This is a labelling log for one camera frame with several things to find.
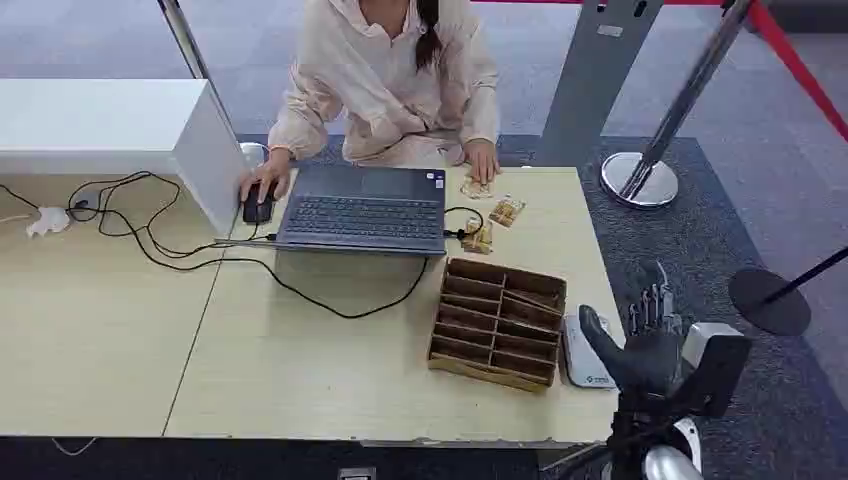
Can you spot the person's right hand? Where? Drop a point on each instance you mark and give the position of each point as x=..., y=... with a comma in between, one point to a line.
x=268, y=175

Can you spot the grey floor socket box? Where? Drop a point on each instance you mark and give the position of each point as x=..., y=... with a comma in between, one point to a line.
x=356, y=474

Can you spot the crumpled white tissue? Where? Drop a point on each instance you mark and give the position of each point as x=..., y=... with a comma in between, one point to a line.
x=48, y=220

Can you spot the white cabinet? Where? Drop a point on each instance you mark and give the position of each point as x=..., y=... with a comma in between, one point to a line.
x=99, y=119

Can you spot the person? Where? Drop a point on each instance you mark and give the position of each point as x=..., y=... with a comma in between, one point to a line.
x=378, y=86

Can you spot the red barrier belt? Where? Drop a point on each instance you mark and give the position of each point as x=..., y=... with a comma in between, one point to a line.
x=795, y=66

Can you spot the black round-base stand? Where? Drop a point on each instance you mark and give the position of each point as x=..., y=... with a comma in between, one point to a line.
x=768, y=301

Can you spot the wooden card box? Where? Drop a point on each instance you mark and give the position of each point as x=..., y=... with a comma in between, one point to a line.
x=497, y=324

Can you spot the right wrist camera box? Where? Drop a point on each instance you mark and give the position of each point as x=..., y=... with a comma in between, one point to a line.
x=719, y=364

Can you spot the white card reader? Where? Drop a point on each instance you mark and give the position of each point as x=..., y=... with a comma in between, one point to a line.
x=583, y=364

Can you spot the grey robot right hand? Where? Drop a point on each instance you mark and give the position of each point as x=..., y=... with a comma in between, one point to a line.
x=649, y=364

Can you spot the grey kiosk stand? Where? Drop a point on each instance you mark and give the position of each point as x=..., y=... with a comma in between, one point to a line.
x=596, y=79

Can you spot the dark grey laptop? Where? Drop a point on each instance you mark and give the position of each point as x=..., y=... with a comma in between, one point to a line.
x=364, y=212

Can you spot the chrome stanchion with slim base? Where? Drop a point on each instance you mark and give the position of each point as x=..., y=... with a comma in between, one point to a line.
x=192, y=53

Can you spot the black computer mouse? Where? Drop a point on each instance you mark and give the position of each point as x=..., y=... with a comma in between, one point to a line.
x=257, y=210

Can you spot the round grey desk outlet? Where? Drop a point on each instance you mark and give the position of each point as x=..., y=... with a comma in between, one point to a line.
x=86, y=199

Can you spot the chrome stanchion with wide base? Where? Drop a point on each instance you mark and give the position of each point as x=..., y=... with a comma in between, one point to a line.
x=652, y=159

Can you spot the dark grey carpet mat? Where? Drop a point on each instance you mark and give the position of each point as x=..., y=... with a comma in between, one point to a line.
x=696, y=238

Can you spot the person's left hand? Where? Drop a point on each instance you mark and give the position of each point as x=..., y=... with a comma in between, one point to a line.
x=482, y=159

